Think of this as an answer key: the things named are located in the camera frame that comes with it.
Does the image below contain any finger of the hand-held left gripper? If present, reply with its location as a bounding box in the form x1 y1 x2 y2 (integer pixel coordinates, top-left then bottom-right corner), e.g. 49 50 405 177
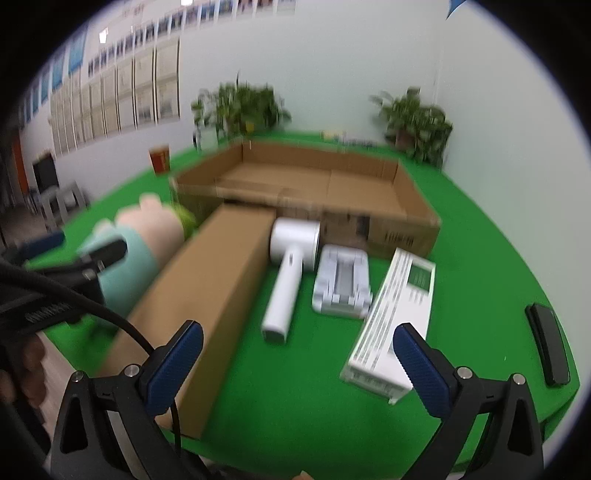
46 237 127 296
9 230 66 268

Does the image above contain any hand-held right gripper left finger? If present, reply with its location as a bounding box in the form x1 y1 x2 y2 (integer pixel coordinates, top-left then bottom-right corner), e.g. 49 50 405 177
50 319 209 480

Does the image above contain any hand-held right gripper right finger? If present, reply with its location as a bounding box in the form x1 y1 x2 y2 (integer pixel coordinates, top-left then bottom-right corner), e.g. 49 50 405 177
392 323 546 480

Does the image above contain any long narrow cardboard box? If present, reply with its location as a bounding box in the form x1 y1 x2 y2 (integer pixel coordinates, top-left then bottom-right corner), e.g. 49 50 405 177
99 205 278 439

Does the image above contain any white hair dryer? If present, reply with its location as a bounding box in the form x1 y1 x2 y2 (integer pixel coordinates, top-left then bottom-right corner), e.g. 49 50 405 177
261 218 322 344

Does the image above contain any large cardboard box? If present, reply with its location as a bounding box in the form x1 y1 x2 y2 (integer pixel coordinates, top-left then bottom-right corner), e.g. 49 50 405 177
171 138 441 261

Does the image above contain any person's left hand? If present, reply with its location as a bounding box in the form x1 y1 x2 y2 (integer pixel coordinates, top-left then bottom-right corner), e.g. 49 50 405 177
0 335 49 411

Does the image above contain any pink and teal plush toy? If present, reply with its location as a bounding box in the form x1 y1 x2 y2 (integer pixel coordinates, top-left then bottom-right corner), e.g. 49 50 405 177
76 193 199 324

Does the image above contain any grey plastic stool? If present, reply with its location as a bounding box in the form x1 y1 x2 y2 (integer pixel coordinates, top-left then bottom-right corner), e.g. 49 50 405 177
37 182 88 227

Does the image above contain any white printed carton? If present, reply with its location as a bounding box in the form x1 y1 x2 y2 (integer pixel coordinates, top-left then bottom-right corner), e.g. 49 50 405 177
340 248 437 406

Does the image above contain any black monitor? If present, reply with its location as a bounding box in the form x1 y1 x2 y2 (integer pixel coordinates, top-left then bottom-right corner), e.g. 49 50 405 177
32 152 60 190

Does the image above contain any red paper box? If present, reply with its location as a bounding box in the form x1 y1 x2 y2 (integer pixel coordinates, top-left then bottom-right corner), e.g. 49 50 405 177
148 144 171 175

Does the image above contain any grey plastic stand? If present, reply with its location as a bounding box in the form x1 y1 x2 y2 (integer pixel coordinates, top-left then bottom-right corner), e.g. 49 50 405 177
311 244 374 319

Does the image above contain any bushy potted plant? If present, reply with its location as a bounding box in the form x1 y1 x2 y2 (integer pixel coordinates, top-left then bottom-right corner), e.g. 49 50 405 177
191 74 291 148

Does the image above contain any potted plant in brown pot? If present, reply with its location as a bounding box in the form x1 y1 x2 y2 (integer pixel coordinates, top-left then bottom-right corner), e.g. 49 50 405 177
369 87 454 169

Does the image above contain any black cable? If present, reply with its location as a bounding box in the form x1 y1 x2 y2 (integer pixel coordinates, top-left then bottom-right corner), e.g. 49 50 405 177
0 265 183 462

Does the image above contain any wall of framed certificates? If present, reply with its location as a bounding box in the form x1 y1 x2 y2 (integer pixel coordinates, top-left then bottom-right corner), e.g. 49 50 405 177
18 37 182 158

